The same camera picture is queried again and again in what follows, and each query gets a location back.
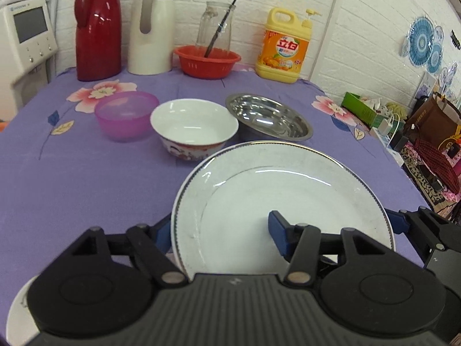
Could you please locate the red black mesh bag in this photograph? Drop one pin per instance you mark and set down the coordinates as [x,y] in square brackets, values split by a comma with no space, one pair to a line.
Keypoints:
[435,162]

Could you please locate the brown paper bag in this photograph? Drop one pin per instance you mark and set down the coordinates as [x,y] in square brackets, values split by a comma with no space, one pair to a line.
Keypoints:
[432,119]

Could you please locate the red thermos jug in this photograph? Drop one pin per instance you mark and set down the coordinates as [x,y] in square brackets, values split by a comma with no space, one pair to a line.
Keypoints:
[97,43]

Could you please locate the white power strip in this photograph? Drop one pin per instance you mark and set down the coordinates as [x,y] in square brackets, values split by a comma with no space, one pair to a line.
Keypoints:
[383,137]

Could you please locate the red plastic basket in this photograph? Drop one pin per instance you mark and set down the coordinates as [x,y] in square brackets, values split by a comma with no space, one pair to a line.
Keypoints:
[205,68]

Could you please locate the white plate with patterned rim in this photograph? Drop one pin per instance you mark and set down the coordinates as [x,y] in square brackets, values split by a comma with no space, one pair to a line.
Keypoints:
[270,180]

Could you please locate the white vertical wall pipe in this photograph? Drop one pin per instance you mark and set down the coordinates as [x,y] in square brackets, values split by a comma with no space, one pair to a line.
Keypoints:
[329,25]

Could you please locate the purple plastic bowl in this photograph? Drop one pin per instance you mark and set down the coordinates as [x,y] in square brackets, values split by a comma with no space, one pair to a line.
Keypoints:
[122,126]

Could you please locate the white water dispenser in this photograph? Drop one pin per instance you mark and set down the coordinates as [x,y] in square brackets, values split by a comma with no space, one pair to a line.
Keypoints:
[28,29]

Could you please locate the green tissue box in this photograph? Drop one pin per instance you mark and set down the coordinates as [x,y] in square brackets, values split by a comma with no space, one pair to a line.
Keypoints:
[360,110]

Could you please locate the glass pitcher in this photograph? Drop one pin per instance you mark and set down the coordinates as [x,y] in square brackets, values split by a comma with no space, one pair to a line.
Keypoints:
[205,21]

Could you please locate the white charger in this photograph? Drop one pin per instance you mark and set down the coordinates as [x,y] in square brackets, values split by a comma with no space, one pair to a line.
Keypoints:
[387,124]

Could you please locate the stainless steel bowl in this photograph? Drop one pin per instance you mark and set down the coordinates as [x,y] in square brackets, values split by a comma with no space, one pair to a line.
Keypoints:
[270,115]

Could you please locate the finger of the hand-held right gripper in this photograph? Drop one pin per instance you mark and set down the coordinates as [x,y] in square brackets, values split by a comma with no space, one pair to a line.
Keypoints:
[441,225]
[396,222]

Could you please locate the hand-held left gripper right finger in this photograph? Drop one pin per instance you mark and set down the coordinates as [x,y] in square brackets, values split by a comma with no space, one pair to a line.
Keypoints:
[277,230]

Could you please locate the black charger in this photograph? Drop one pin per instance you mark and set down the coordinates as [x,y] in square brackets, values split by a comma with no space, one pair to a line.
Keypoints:
[399,143]

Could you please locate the white thermos jug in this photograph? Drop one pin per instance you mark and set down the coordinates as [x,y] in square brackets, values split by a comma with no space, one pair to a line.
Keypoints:
[158,43]

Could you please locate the leopard patterned cloth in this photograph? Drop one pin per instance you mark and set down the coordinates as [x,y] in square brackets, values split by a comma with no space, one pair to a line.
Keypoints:
[417,180]

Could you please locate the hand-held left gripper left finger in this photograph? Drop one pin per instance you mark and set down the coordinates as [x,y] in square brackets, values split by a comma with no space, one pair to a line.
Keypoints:
[164,234]

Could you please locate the blue fan wall decoration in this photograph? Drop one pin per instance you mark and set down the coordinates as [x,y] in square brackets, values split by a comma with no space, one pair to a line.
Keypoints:
[421,41]

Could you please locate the white ceramic bowl red pattern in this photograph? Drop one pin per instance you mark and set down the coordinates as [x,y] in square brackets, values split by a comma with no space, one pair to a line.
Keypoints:
[194,122]

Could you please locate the purple floral tablecloth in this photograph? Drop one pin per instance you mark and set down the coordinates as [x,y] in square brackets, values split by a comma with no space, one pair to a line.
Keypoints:
[90,187]

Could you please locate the black stirring stick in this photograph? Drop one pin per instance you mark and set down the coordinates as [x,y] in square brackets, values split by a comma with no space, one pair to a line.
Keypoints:
[219,29]

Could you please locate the yellow detergent bottle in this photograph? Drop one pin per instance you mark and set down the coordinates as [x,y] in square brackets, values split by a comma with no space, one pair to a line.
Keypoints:
[284,50]

